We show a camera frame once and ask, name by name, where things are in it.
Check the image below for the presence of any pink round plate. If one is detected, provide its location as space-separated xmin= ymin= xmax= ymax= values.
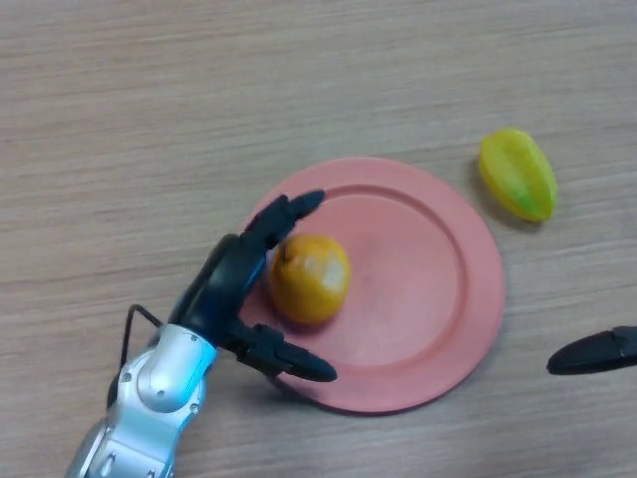
xmin=241 ymin=157 xmax=507 ymax=414

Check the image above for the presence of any yellow green starfruit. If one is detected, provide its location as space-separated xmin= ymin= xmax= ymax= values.
xmin=478 ymin=128 xmax=558 ymax=223

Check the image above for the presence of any yellow orange pear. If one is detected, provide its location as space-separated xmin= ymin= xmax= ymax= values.
xmin=268 ymin=233 xmax=352 ymax=325

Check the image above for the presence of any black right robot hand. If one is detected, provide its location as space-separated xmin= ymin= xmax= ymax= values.
xmin=546 ymin=326 xmax=637 ymax=376

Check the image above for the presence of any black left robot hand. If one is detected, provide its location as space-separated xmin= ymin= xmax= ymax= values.
xmin=167 ymin=189 xmax=339 ymax=383

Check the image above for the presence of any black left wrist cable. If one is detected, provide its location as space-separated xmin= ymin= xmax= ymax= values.
xmin=119 ymin=304 xmax=166 ymax=370

